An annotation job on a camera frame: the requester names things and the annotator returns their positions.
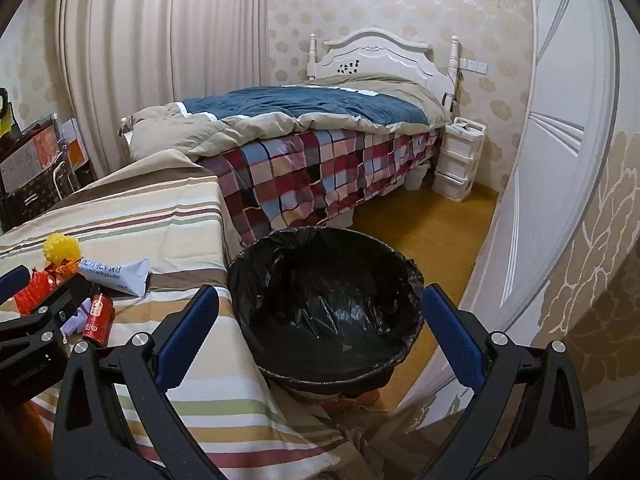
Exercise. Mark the white drawer unit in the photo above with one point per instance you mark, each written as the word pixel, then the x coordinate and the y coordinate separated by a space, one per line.
pixel 457 160

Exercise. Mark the plaid bed sheet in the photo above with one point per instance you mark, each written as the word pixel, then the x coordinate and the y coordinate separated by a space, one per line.
pixel 320 175

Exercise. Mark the white powder sachet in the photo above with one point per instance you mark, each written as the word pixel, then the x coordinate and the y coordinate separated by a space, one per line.
pixel 120 272

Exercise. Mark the bin with black bag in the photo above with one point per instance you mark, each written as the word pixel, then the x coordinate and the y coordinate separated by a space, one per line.
pixel 320 310

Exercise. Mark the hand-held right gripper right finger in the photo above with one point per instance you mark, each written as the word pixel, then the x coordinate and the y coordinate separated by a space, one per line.
pixel 452 330

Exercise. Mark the yellow foam net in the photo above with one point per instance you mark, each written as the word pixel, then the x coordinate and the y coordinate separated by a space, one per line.
pixel 61 249

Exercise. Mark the wall switch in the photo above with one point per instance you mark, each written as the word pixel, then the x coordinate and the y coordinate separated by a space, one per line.
pixel 473 66

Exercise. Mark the white wastebasket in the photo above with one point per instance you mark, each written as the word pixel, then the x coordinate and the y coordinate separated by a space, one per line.
pixel 416 177

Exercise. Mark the cream curtain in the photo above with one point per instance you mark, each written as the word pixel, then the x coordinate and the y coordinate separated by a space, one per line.
pixel 160 60

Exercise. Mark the striped tablecloth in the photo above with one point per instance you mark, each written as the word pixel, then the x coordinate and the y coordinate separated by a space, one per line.
pixel 150 220

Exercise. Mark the white and orange box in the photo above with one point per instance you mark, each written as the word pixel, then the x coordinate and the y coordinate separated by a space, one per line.
pixel 74 142

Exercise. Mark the cardboard box with label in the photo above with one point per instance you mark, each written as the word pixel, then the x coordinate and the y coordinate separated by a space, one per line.
pixel 30 155

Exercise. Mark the small red can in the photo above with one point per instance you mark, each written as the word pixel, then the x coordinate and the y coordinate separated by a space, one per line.
pixel 99 317

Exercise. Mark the brown patterned storage box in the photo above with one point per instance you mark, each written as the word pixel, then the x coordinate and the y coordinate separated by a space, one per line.
pixel 45 195

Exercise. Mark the blue and beige duvet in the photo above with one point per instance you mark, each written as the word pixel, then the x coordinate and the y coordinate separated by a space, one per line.
pixel 310 102

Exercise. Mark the orange cloth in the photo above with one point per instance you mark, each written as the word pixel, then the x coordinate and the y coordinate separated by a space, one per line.
pixel 22 430

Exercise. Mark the yellow tag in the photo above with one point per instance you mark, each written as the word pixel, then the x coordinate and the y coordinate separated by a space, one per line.
pixel 5 121

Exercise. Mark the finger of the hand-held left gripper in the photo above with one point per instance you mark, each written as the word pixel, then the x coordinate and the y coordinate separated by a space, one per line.
pixel 70 292
pixel 15 277

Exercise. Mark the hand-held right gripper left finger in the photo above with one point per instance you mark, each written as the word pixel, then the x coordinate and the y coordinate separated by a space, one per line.
pixel 187 320

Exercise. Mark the white wardrobe door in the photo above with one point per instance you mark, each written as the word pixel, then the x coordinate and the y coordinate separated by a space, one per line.
pixel 555 150

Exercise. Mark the red plastic bag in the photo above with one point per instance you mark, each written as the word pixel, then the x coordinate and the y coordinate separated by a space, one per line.
pixel 27 296

